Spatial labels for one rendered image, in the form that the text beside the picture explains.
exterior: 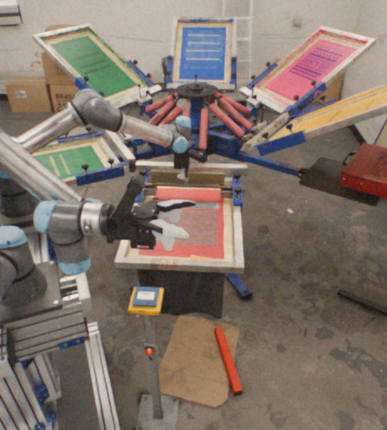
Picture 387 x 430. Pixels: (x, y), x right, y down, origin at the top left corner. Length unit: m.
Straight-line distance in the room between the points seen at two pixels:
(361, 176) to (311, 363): 1.19
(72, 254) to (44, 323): 0.50
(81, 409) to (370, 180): 1.94
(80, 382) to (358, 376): 1.64
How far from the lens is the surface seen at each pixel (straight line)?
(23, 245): 1.22
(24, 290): 1.29
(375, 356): 2.87
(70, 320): 1.40
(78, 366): 2.42
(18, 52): 6.84
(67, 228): 0.89
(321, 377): 2.66
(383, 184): 2.31
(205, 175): 2.10
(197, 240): 1.91
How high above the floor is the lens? 2.17
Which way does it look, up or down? 36 degrees down
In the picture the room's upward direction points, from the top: straight up
